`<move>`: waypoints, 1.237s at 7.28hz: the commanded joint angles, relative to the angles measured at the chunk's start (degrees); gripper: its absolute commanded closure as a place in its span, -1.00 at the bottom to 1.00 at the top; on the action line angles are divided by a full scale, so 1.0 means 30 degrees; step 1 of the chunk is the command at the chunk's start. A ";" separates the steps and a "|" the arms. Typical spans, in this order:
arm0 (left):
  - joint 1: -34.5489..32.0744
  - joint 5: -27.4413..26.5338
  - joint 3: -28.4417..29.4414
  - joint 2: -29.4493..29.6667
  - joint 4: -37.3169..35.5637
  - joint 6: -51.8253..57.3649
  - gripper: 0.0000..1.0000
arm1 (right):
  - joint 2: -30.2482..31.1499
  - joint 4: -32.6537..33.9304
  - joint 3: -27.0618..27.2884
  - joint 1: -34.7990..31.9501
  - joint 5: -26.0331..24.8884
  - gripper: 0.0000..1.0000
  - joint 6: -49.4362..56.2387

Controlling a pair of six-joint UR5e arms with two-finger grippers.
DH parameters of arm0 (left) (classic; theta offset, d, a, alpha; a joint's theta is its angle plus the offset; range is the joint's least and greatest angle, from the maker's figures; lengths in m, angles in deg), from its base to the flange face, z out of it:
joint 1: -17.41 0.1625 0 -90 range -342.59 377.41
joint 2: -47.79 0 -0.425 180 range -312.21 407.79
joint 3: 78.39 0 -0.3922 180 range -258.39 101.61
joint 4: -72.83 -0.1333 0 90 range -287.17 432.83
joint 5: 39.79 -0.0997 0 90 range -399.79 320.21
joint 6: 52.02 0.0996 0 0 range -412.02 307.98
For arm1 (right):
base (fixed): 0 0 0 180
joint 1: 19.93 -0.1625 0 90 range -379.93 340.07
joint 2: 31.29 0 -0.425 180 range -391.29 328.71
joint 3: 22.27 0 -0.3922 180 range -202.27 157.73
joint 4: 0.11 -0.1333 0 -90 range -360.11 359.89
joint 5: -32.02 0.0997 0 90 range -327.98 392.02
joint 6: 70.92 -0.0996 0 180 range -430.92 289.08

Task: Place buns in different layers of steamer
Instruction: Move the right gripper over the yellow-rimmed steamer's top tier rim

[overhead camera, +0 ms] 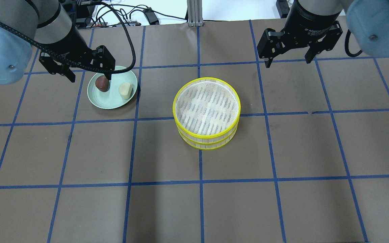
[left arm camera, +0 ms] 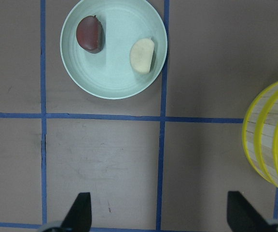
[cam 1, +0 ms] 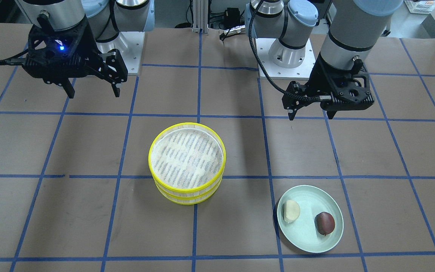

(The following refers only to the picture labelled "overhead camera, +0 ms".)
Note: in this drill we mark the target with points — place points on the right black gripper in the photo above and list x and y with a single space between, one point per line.
311 23

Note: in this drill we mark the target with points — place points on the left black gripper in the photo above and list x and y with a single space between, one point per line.
74 44

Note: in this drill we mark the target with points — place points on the brown bun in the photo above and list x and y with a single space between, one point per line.
102 83

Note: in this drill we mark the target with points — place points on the white bun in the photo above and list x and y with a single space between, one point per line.
125 90

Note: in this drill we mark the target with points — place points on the yellow steamer layer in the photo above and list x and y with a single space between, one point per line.
209 144
206 110

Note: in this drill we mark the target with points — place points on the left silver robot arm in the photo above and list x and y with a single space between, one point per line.
47 23

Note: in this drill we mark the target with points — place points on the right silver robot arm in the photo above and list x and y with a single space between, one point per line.
368 27

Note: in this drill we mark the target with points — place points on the light green plate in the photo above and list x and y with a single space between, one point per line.
112 99

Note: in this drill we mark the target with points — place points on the black electronics box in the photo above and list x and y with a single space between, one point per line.
80 11

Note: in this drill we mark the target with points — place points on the black power adapter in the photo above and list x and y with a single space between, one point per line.
151 16

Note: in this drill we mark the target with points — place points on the aluminium frame post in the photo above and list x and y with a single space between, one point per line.
194 11

